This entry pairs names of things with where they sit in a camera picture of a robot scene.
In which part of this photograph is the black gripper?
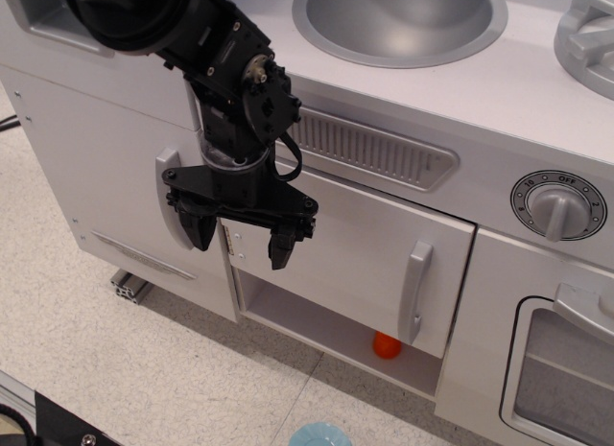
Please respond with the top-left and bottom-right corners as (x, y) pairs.
(162, 152), (319, 270)

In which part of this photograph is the white cabinet door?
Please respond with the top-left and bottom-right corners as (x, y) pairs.
(222, 171), (475, 358)

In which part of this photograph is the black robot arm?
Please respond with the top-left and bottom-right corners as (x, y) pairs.
(66, 0), (319, 270)

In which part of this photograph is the grey vent grille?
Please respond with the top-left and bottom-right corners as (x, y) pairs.
(290, 108), (460, 192)

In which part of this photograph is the orange toy bottle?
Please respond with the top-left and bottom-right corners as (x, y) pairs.
(372, 331), (402, 360)

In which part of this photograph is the light blue plate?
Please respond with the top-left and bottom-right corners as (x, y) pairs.
(288, 422), (352, 446)

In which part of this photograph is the white toy kitchen body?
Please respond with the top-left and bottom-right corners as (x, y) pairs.
(1, 0), (613, 445)

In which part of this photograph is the silver sink bowl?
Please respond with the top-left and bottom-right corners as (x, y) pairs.
(292, 0), (508, 69)

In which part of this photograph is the grey timer knob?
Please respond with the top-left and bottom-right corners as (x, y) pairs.
(510, 170), (608, 243)

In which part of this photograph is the white oven door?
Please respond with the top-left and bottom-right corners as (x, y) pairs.
(500, 296), (613, 445)

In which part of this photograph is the grey fridge door handle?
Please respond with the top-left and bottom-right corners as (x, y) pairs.
(154, 148), (194, 250)

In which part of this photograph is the aluminium extrusion rail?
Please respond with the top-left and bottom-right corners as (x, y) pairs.
(110, 270), (153, 305)

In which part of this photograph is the grey cabinet door handle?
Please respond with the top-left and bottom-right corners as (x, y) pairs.
(397, 241), (434, 344)

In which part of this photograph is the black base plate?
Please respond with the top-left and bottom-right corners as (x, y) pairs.
(35, 391), (120, 446)

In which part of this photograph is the grey oven door handle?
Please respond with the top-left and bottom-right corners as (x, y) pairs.
(553, 284), (613, 335)

